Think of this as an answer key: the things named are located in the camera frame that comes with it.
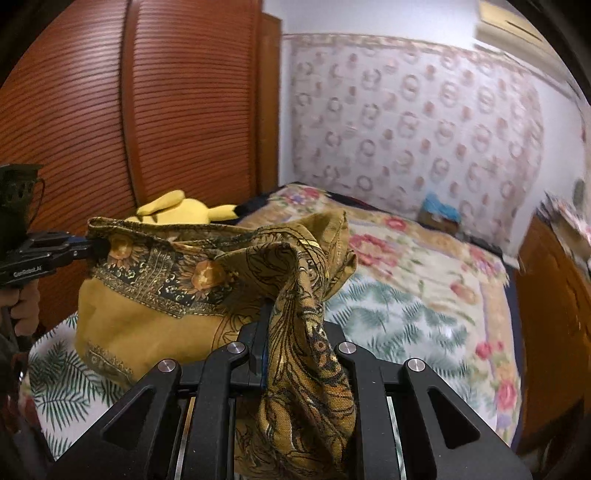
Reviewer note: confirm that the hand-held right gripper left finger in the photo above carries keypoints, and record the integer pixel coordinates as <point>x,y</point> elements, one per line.
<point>263,369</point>

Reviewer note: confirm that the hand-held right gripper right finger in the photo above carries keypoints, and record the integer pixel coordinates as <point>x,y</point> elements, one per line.
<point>351,355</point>

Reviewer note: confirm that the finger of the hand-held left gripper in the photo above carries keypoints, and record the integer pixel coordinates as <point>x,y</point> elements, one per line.
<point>87,251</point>
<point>51,240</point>

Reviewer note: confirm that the mustard patterned shirt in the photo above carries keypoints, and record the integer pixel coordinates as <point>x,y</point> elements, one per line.
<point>152,314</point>

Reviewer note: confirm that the person's left hand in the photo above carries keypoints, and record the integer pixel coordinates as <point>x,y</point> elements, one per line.
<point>30,309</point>

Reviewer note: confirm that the floral bedsheet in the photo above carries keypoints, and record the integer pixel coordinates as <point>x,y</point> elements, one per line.
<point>415,314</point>

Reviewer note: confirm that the yellow plush toy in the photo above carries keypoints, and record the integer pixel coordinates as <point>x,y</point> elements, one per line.
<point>194,212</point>

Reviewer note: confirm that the brown slatted wooden wardrobe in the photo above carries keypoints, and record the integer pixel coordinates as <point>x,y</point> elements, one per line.
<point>184,115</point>

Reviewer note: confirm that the blue cloth bundle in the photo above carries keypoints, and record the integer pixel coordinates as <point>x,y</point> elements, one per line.
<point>438,207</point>

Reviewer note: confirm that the brown wooden cabinet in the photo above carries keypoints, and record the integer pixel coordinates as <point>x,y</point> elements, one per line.
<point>554,323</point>

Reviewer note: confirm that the floral patterned cloth pile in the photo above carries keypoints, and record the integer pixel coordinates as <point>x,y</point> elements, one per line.
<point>565,212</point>

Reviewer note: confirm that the small green fan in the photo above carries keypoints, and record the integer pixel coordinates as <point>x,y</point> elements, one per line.
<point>579,191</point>

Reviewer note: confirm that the beige wall air conditioner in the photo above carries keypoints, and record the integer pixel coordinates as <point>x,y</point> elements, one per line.
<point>508,25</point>

